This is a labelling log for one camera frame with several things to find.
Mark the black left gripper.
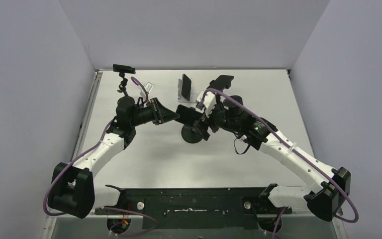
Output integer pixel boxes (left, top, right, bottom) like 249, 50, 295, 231
130, 97, 180, 127

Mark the black phone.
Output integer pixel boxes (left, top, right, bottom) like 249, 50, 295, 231
112, 64, 136, 74
175, 105, 203, 126

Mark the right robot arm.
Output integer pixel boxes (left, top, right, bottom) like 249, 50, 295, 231
185, 96, 351, 222

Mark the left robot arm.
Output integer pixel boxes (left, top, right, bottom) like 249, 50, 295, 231
43, 96, 180, 219

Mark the white folding phone stand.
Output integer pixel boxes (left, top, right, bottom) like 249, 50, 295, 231
177, 78, 198, 104

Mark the silver phone on white stand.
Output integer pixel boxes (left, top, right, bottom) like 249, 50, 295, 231
180, 74, 191, 101

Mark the purple phone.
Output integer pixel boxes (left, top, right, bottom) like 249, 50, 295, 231
206, 75, 234, 92

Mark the black tall phone stand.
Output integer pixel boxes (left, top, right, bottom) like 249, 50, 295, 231
117, 73, 135, 108

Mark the black phone on tall stand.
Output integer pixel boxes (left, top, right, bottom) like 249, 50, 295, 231
112, 64, 136, 74

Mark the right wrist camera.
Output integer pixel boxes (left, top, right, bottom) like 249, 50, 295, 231
196, 91, 216, 118

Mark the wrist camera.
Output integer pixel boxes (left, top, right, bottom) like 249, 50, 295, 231
196, 91, 216, 118
139, 82, 154, 98

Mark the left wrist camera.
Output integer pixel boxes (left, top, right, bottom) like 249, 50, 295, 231
139, 82, 154, 98

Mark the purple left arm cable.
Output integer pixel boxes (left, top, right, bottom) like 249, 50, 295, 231
42, 76, 149, 217

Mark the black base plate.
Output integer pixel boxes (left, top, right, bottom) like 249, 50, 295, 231
95, 184, 294, 231

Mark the aluminium side rail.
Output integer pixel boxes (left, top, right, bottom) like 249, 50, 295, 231
40, 70, 103, 239

